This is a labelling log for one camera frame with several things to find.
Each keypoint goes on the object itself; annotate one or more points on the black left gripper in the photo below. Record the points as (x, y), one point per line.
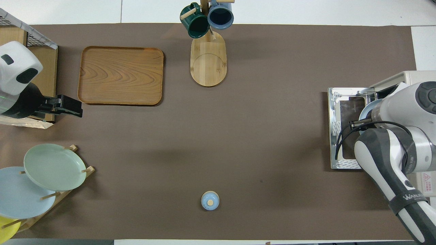
(68, 107)

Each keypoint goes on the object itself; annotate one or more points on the glass oven door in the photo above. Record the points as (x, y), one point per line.
(344, 109)

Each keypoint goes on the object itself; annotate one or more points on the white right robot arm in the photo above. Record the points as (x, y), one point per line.
(391, 160)

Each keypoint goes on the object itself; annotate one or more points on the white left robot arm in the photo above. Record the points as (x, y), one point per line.
(17, 64)

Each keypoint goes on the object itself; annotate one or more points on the white toaster oven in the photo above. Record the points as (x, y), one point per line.
(419, 76)

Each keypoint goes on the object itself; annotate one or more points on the wooden stepped shelf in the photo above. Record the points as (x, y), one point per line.
(44, 75)

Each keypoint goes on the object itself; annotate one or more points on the wooden serving tray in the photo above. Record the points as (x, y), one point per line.
(119, 76)

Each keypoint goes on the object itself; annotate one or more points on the pale green plate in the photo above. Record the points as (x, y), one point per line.
(54, 166)

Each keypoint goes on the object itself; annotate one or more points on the wooden plate rack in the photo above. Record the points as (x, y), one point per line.
(89, 170)

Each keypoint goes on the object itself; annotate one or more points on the racked light blue plate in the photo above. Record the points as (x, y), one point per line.
(20, 197)

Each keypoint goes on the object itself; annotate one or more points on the yellow plate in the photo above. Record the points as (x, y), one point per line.
(6, 231)

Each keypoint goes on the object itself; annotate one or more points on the wooden mug tree stand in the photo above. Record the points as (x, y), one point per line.
(208, 64)

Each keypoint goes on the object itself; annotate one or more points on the dark green mug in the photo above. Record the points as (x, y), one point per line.
(196, 23)

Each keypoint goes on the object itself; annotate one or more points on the blue mug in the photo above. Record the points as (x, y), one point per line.
(220, 15)

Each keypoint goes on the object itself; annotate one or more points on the brown table mat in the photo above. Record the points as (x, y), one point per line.
(272, 102)

